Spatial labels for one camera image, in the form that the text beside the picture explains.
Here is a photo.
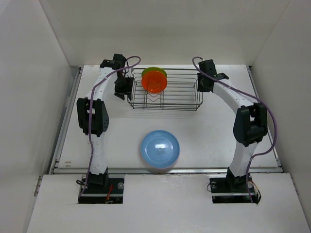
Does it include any aluminium rail front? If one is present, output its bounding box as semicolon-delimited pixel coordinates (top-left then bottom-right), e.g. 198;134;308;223
50;166;283;174

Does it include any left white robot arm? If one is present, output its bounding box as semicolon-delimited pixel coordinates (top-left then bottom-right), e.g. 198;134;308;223
76;54;133;193

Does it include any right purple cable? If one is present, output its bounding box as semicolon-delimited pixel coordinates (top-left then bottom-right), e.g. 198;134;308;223
192;57;278;203

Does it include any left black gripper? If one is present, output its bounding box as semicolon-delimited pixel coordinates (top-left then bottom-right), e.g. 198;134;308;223
114;75;133;100

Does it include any blue plate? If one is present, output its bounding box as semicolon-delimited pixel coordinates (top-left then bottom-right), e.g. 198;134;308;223
140;130;180;169

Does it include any purple cable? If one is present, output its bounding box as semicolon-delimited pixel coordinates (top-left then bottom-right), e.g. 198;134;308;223
192;57;278;203
80;56;142;195

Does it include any orange plate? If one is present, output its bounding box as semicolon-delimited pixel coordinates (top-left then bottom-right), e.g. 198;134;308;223
141;70;167;94

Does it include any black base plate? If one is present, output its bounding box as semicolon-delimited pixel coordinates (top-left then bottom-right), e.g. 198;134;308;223
78;178;124;204
207;177;261;204

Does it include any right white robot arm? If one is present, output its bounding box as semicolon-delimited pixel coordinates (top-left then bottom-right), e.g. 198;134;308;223
195;59;268;192

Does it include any wire dish rack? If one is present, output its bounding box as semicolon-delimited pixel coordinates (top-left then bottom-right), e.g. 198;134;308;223
127;68;203;111

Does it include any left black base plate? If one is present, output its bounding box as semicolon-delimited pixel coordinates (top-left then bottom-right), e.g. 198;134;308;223
78;178;124;204

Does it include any green plate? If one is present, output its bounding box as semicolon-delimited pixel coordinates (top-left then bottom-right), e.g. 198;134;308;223
141;67;167;77

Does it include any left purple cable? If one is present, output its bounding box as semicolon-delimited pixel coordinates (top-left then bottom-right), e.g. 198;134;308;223
80;56;142;195

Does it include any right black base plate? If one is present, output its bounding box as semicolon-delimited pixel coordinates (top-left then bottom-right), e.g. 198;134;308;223
207;177;261;204

